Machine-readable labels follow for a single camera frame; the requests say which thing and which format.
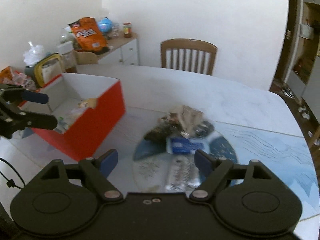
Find orange snack bag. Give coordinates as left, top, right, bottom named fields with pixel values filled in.
left=69, top=17, right=109, bottom=55

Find red sauce jar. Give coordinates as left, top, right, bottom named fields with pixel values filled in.
left=123, top=22, right=132, bottom=38

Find crumpled white plastic bag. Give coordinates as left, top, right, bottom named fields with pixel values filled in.
left=23, top=41, right=47, bottom=67

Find white drawer cabinet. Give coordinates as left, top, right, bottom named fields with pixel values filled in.
left=98, top=33, right=139, bottom=66

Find yellow rimmed container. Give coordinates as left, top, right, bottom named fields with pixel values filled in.
left=33, top=53, right=65, bottom=87

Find blue white tissue pack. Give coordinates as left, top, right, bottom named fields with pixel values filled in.
left=166, top=137, right=210, bottom=154

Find small clear glass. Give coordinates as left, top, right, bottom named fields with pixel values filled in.
left=112, top=23, right=120, bottom=38

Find red white cardboard box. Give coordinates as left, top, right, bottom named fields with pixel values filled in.
left=22, top=73, right=126, bottom=161

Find clear bag black contents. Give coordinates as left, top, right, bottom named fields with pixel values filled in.
left=143, top=120, right=214, bottom=143

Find brown wooden chair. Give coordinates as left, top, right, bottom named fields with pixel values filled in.
left=161, top=38, right=218, bottom=75

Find beige patterned snack bag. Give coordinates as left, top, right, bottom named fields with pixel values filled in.
left=159, top=105, right=204, bottom=138

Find blue globe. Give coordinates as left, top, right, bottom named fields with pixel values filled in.
left=97, top=17, right=112, bottom=34

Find hanging tote bag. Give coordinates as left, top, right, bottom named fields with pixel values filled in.
left=300, top=20, right=314, bottom=40

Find clear jar white lid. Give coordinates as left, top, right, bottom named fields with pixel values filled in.
left=57, top=41, right=77, bottom=73

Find red orange snack packets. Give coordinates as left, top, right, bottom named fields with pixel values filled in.
left=0, top=66, right=36, bottom=90

